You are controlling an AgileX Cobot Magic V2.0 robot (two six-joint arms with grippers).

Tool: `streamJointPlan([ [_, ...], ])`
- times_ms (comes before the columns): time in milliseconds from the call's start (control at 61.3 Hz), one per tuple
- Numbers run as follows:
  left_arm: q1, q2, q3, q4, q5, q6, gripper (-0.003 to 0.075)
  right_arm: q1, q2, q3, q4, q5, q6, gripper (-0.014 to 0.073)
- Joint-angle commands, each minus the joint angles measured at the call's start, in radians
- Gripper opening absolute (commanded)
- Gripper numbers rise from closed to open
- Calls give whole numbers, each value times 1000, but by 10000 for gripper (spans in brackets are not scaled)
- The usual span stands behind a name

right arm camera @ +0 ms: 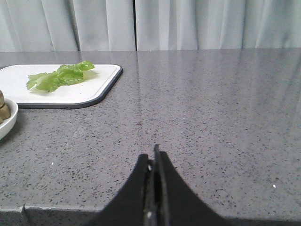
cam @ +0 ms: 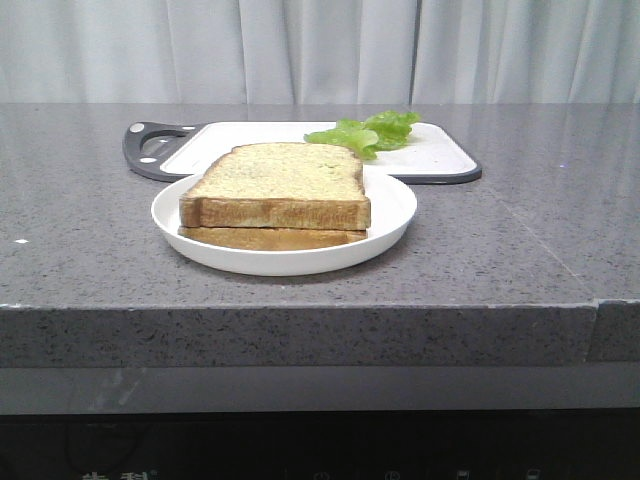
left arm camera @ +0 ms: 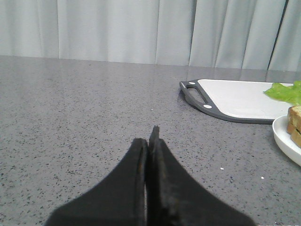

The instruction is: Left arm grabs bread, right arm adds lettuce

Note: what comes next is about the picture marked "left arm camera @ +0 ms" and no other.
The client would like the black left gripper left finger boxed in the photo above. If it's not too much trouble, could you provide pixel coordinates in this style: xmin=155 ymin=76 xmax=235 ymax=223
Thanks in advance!
xmin=45 ymin=138 xmax=148 ymax=226

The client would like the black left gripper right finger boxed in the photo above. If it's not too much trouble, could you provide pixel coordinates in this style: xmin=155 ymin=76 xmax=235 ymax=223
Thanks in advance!
xmin=146 ymin=126 xmax=255 ymax=226

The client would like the toast bread slice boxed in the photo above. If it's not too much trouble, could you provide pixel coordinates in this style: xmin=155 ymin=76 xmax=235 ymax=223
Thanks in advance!
xmin=286 ymin=122 xmax=301 ymax=148
xmin=288 ymin=105 xmax=301 ymax=130

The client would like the green lettuce leaf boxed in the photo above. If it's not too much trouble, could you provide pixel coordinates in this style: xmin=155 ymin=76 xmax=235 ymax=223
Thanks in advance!
xmin=263 ymin=81 xmax=301 ymax=105

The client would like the white grey-rimmed cutting board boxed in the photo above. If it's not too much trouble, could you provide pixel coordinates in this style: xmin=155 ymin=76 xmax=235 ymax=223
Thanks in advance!
xmin=179 ymin=79 xmax=291 ymax=124

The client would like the white round plate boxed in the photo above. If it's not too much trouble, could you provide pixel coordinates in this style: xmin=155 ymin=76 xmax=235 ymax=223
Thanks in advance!
xmin=272 ymin=115 xmax=301 ymax=166

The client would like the white pleated curtain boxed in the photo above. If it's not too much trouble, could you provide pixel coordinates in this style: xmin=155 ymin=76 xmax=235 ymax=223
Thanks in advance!
xmin=0 ymin=0 xmax=301 ymax=72

